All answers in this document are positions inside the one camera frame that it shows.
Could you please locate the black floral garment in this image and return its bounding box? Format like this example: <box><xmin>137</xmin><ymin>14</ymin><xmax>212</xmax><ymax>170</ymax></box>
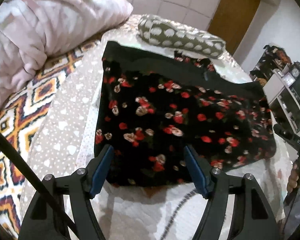
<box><xmin>94</xmin><ymin>41</ymin><xmax>276</xmax><ymax>187</ymax></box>

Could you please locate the person's right hand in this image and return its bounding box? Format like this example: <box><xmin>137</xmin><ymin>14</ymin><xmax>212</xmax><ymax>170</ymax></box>
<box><xmin>285</xmin><ymin>161</ymin><xmax>300</xmax><ymax>194</ymax></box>

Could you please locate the white shelf unit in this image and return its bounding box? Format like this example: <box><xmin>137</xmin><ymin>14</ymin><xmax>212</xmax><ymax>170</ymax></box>
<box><xmin>263</xmin><ymin>70</ymin><xmax>300</xmax><ymax>136</ymax></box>

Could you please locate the cluttered dark rack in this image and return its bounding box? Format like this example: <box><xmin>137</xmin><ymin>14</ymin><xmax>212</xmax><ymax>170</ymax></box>
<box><xmin>250</xmin><ymin>45</ymin><xmax>292</xmax><ymax>87</ymax></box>

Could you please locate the patchwork quilted bedspread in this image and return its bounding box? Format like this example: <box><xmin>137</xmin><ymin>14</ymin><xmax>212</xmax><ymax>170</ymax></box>
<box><xmin>0</xmin><ymin>13</ymin><xmax>293</xmax><ymax>240</ymax></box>

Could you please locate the brown wooden door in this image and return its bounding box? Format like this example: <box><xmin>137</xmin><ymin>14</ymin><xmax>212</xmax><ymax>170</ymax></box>
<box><xmin>208</xmin><ymin>0</ymin><xmax>260</xmax><ymax>55</ymax></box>

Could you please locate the olive white-dotted pillow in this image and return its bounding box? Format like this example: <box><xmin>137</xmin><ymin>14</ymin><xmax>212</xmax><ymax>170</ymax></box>
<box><xmin>138</xmin><ymin>15</ymin><xmax>226</xmax><ymax>59</ymax></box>

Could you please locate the pink white duvet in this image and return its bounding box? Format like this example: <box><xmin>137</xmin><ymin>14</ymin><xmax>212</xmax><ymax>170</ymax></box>
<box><xmin>0</xmin><ymin>0</ymin><xmax>133</xmax><ymax>108</ymax></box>

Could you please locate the black cable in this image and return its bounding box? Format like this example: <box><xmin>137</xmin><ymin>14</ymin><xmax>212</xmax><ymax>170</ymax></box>
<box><xmin>0</xmin><ymin>123</ymin><xmax>79</xmax><ymax>238</ymax></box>

